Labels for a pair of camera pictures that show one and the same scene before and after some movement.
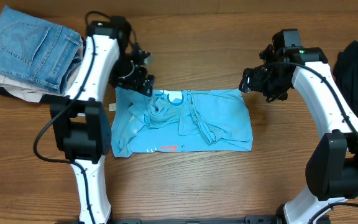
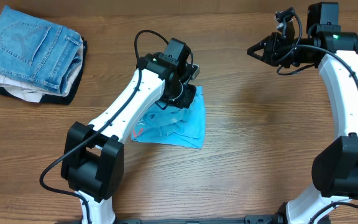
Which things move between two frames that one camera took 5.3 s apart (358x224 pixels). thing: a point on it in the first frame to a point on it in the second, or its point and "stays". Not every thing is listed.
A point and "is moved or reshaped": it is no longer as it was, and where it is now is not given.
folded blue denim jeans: [22, 45] stays
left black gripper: [135, 82] to [186, 99]
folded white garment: [29, 90] stays
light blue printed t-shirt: [179, 120] is moved or reshaped
